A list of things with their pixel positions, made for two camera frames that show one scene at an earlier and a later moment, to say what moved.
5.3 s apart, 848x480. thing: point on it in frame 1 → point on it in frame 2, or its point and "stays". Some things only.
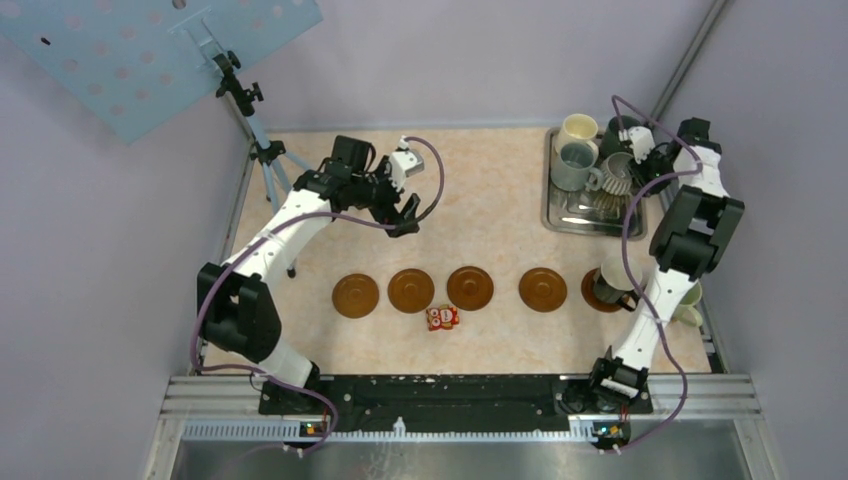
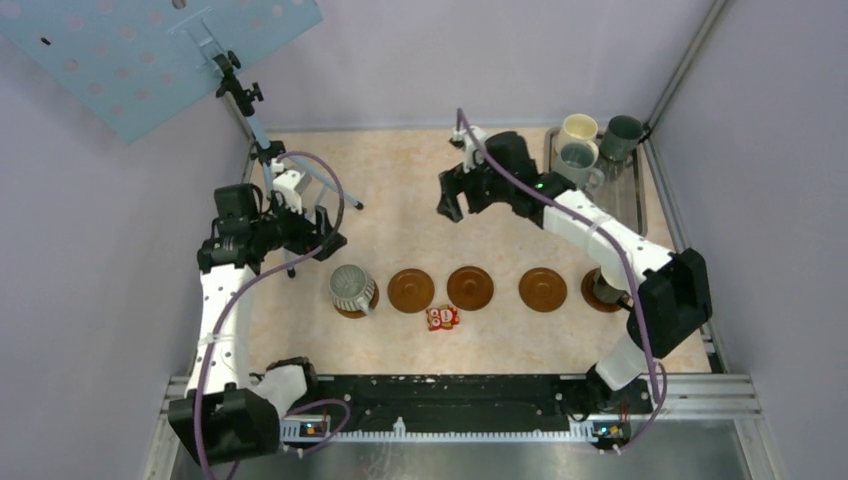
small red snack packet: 442,317 stays
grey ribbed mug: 617,173 → 351,288
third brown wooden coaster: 470,288 stays
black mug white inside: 615,284 stays
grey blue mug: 573,170 stays
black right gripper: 638,170 → 454,182
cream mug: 578,128 stays
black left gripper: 399,230 → 305,238
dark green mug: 610,142 stays
